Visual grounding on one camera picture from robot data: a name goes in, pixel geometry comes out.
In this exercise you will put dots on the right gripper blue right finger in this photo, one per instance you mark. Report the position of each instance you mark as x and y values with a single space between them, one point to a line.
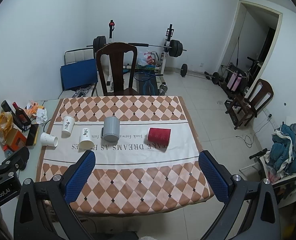
261 220

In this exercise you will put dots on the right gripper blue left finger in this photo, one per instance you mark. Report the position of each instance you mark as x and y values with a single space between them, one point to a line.
31 217

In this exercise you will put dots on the white bird paper cup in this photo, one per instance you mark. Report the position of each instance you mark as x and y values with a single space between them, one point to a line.
48 140

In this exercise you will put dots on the white calligraphy cup upright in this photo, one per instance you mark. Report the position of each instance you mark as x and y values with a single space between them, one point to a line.
67 126

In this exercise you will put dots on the white calligraphy cup tilted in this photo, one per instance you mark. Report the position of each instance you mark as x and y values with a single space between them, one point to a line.
85 141

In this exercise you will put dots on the red ripple paper cup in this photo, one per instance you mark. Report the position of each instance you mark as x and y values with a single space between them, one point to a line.
159 135

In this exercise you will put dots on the orange box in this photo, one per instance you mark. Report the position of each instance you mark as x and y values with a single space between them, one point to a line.
14 141

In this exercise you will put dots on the yellow plastic bag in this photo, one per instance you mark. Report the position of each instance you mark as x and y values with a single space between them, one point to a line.
6 124

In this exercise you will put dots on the black yellow-edged box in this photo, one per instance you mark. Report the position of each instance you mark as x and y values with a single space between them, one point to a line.
32 135

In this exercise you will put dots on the dark wine bottle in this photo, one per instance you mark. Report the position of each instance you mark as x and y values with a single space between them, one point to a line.
22 116

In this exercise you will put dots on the crumpled white tissue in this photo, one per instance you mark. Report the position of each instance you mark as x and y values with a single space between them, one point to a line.
41 116

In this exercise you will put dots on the pile of clothes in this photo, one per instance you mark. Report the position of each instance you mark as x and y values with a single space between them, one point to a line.
280 160

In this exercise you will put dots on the wooden chair by doorway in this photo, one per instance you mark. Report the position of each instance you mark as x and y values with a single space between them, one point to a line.
243 109

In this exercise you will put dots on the blue folding chair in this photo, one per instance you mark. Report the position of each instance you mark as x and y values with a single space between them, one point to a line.
79 72

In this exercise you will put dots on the checkered tablecloth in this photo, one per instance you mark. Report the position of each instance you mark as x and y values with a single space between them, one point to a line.
133 175

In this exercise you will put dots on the grey ribbed mug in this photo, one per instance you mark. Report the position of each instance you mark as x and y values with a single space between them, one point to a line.
111 129

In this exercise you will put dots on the floor barbell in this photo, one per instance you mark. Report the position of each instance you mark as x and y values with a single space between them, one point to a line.
214 77

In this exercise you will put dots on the dark wooden chair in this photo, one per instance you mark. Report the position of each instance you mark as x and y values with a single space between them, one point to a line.
116 51

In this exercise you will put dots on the badminton racket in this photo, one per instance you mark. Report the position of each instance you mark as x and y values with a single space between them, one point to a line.
145 76

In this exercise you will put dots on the barbell with black plates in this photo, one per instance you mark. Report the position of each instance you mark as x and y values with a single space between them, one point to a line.
174 49

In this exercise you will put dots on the weight bench rack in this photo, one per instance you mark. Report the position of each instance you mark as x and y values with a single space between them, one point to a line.
160 61

